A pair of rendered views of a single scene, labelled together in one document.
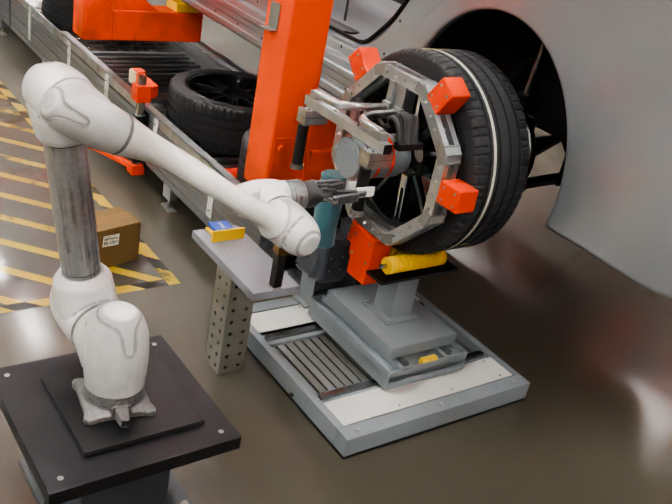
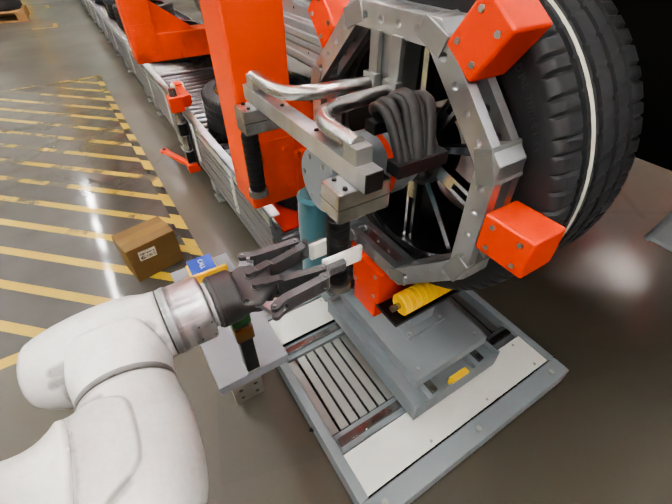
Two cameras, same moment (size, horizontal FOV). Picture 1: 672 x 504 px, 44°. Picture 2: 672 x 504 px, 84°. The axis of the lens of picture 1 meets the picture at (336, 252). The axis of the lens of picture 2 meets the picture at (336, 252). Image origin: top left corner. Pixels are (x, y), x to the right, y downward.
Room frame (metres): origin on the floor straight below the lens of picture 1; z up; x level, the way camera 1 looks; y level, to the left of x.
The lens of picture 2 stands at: (1.78, -0.09, 1.22)
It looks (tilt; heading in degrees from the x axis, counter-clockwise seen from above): 42 degrees down; 7
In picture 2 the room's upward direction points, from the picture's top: straight up
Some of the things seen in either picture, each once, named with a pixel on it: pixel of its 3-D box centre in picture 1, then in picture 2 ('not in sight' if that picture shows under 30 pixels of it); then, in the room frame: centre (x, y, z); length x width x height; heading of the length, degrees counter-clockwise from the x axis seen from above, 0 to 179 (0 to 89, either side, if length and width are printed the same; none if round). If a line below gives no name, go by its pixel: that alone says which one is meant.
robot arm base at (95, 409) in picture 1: (115, 394); not in sight; (1.70, 0.48, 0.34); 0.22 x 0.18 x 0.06; 32
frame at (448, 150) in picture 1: (391, 154); (389, 158); (2.50, -0.11, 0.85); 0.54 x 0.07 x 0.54; 39
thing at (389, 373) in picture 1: (385, 331); (406, 329); (2.61, -0.24, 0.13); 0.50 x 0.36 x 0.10; 39
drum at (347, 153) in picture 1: (373, 155); (361, 167); (2.46, -0.05, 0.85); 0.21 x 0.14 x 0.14; 129
